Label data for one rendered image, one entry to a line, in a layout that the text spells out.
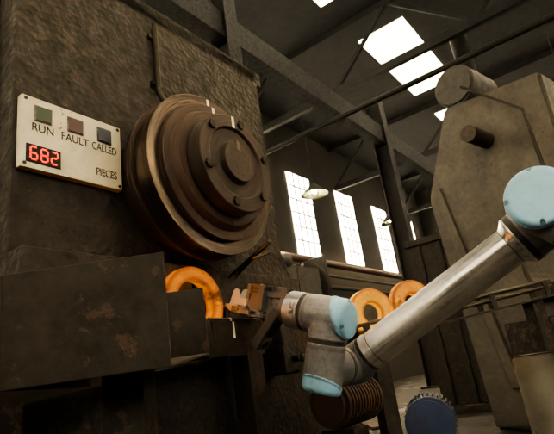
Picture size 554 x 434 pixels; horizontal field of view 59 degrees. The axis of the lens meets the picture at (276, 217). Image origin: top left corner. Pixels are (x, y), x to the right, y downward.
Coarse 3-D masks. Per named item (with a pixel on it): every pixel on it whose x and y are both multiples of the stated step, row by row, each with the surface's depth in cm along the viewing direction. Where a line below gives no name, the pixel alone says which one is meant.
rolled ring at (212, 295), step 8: (176, 272) 116; (184, 272) 118; (192, 272) 120; (200, 272) 122; (168, 280) 115; (176, 280) 116; (184, 280) 118; (192, 280) 121; (200, 280) 122; (208, 280) 124; (168, 288) 113; (176, 288) 115; (208, 288) 123; (216, 288) 125; (208, 296) 124; (216, 296) 124; (208, 304) 124; (216, 304) 124; (208, 312) 124; (216, 312) 123
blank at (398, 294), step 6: (402, 282) 160; (408, 282) 161; (414, 282) 161; (396, 288) 159; (402, 288) 159; (408, 288) 160; (414, 288) 161; (420, 288) 161; (390, 294) 159; (396, 294) 158; (402, 294) 158; (408, 294) 162; (390, 300) 158; (396, 300) 157; (402, 300) 158; (396, 306) 156
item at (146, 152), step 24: (192, 96) 138; (144, 120) 129; (144, 144) 119; (144, 168) 119; (144, 192) 120; (168, 192) 120; (168, 216) 118; (264, 216) 149; (192, 240) 122; (216, 240) 128; (240, 240) 136
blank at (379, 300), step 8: (368, 288) 156; (352, 296) 155; (360, 296) 154; (368, 296) 155; (376, 296) 155; (384, 296) 156; (360, 304) 153; (376, 304) 155; (384, 304) 155; (360, 312) 152; (384, 312) 154; (360, 320) 151; (360, 328) 150
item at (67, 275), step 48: (0, 288) 60; (48, 288) 60; (96, 288) 60; (144, 288) 59; (0, 336) 58; (48, 336) 58; (96, 336) 58; (144, 336) 58; (192, 336) 83; (0, 384) 57; (48, 384) 56; (144, 384) 68; (144, 432) 66
